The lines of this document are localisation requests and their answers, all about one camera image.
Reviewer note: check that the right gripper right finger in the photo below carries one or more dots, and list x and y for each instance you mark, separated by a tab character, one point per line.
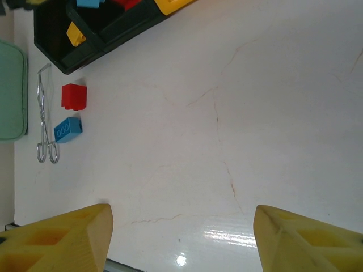
306	246

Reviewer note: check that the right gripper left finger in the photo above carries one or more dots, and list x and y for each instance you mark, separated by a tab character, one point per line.
56	243

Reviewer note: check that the yellow lego brick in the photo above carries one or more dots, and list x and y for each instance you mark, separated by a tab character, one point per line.
75	34

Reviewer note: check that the blue lego brick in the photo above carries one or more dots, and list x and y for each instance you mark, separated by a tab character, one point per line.
89	2
69	129

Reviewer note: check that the metal tongs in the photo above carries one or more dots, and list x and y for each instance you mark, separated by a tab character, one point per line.
42	120

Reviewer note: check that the red lego brick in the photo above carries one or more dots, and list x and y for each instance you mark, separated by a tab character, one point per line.
74	97
126	4

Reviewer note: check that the mint green carry case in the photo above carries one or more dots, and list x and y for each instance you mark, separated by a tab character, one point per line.
11	90

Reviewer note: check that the black plastic bin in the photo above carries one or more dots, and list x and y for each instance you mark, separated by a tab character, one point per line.
55	48
133	25

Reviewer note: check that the yellow plastic bin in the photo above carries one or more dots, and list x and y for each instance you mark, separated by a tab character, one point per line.
171	6

